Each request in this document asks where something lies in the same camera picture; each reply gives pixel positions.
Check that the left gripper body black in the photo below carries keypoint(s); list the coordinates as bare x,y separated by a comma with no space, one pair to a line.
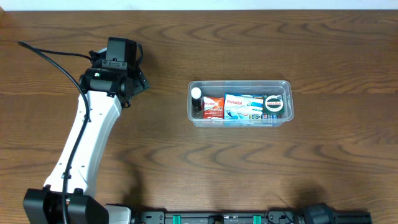
142,83

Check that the black bottle white cap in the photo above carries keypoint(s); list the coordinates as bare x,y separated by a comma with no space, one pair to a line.
196,99

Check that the clear plastic container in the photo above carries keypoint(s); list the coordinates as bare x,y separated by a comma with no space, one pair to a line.
241,87

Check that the red snack packet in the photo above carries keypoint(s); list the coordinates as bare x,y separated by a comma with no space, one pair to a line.
213,107

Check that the white green medicine box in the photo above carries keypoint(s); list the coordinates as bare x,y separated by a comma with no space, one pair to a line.
241,104

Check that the blue Kool Fever box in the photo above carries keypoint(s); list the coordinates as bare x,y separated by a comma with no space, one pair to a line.
234,115

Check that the dark green round-label box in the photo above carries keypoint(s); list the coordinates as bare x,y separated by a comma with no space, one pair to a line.
273,104

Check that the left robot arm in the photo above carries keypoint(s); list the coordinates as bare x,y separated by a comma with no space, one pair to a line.
68,194

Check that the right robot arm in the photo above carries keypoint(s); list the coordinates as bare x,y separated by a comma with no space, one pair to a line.
318,214

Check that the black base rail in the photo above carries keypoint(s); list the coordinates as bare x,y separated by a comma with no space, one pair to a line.
217,218

